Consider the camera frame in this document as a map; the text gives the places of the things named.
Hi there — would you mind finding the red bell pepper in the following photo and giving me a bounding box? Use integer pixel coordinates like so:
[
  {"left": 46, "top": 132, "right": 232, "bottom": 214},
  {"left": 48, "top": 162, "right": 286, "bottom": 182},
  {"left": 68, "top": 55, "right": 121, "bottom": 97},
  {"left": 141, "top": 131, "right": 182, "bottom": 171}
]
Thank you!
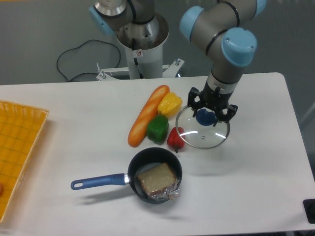
[{"left": 167, "top": 127, "right": 186, "bottom": 153}]

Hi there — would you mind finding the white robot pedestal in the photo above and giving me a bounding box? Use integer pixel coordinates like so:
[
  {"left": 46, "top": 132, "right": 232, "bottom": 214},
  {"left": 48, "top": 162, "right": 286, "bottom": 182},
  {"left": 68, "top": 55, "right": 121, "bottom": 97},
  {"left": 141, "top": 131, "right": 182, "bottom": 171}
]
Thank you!
[{"left": 96, "top": 13, "right": 185, "bottom": 81}]

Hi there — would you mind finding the black corner device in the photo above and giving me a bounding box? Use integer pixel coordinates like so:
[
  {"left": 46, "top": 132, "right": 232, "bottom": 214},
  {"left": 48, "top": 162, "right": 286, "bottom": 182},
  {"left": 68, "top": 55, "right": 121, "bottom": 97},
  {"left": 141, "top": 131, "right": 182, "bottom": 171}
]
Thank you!
[{"left": 303, "top": 199, "right": 315, "bottom": 224}]

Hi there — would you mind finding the black saucepan with blue handle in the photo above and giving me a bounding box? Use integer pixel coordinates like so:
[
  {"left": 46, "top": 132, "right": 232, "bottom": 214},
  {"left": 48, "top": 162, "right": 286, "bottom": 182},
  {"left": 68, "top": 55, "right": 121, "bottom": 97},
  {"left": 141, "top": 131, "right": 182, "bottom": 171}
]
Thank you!
[{"left": 70, "top": 147, "right": 183, "bottom": 204}]

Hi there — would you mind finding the orange baguette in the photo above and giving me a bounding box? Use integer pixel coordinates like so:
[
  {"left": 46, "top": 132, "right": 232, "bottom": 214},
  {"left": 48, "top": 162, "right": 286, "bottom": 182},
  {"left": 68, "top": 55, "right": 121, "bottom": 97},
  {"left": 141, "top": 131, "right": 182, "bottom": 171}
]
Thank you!
[{"left": 127, "top": 85, "right": 170, "bottom": 148}]

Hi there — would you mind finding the wrapped bread slice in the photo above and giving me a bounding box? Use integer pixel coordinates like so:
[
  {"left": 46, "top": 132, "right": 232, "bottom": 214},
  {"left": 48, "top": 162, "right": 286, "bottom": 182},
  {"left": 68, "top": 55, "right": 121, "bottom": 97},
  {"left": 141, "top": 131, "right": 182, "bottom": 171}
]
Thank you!
[{"left": 136, "top": 162, "right": 180, "bottom": 201}]

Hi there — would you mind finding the glass lid with blue knob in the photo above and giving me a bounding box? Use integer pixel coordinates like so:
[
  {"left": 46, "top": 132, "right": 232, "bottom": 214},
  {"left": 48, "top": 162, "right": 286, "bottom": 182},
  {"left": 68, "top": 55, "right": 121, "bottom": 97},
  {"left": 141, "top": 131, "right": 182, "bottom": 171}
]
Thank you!
[{"left": 175, "top": 106, "right": 230, "bottom": 149}]

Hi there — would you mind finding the black floor cable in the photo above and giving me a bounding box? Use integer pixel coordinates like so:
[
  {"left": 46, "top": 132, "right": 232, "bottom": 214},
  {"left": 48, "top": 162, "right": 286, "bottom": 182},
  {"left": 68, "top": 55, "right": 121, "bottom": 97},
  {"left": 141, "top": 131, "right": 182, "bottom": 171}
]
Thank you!
[{"left": 56, "top": 39, "right": 122, "bottom": 83}]

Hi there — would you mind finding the yellow bell pepper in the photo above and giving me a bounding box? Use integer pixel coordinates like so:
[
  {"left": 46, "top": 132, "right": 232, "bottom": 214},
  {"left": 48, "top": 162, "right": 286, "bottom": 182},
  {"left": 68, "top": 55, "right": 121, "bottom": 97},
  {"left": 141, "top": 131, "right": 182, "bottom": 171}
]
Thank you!
[{"left": 157, "top": 92, "right": 183, "bottom": 118}]

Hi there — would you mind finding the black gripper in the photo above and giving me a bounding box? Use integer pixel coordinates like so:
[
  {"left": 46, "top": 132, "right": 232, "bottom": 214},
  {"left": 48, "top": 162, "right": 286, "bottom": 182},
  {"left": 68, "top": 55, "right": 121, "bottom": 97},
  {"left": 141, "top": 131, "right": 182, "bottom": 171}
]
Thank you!
[{"left": 187, "top": 82, "right": 238, "bottom": 127}]

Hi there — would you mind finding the green bell pepper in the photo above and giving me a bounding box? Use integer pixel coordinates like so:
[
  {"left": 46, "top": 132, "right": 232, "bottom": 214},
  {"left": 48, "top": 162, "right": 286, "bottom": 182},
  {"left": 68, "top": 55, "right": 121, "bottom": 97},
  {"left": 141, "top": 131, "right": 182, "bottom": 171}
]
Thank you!
[{"left": 146, "top": 115, "right": 169, "bottom": 145}]

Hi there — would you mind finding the yellow woven basket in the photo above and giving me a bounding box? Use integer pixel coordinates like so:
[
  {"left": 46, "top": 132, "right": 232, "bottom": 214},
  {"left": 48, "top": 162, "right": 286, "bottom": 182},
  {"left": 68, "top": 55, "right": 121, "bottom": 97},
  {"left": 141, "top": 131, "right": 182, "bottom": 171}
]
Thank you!
[{"left": 0, "top": 100, "right": 49, "bottom": 222}]

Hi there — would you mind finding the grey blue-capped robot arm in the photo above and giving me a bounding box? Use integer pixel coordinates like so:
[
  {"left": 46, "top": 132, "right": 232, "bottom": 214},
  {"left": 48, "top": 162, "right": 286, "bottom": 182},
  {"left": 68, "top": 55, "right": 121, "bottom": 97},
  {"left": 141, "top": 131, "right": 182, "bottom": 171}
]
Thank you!
[{"left": 89, "top": 0, "right": 266, "bottom": 123}]

